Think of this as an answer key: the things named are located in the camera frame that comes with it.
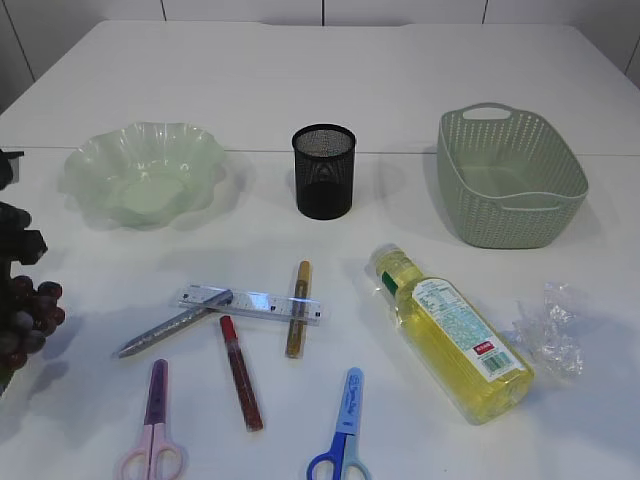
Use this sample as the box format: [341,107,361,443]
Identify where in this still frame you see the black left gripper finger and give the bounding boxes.
[1,202,48,265]
[0,150,24,190]

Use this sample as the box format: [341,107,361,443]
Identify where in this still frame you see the dark purple grape bunch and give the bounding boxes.
[1,275,66,378]

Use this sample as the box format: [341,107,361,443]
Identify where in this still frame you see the yellow tea plastic bottle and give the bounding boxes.
[371,244,534,425]

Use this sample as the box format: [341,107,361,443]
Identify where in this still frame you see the clear plastic sheet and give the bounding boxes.
[510,282,584,382]

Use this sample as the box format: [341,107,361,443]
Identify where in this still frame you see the green wavy glass plate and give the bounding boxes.
[59,122,226,229]

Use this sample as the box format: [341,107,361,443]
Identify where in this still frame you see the silver glitter pen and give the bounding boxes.
[113,289,233,359]

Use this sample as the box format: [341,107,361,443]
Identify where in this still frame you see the red glitter pen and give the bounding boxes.
[220,315,264,432]

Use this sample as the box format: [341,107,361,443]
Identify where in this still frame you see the clear plastic ruler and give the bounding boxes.
[176,285,327,325]

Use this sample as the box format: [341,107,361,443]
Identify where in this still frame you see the gold glitter pen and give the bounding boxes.
[285,260,311,359]

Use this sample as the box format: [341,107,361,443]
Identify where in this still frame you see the black mesh pen holder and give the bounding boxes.
[292,124,356,220]

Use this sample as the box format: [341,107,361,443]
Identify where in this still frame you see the green plastic woven basket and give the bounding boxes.
[437,102,589,249]

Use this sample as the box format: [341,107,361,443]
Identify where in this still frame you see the pink purple capped scissors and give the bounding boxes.
[116,359,185,479]

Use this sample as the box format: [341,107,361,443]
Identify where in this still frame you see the blue capped scissors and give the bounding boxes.
[306,367,371,480]

